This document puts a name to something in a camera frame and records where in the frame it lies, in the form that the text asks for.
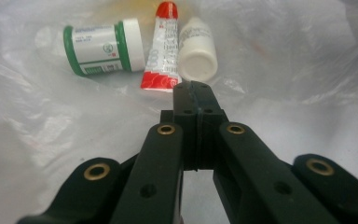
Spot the small white bottle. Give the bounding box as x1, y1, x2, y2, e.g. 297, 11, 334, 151
177, 17, 219, 84

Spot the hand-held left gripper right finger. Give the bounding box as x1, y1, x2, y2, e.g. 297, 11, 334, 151
195, 81, 230, 171

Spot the red and white tube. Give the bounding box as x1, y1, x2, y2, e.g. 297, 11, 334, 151
140, 1, 182, 93

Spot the clear plastic bag yellow smiley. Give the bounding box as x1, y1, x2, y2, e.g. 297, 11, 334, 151
0, 0, 358, 224

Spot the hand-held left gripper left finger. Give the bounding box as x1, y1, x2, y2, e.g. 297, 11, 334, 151
159, 81, 200, 171

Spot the green and white jar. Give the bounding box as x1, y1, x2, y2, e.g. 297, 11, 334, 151
62, 18, 146, 77

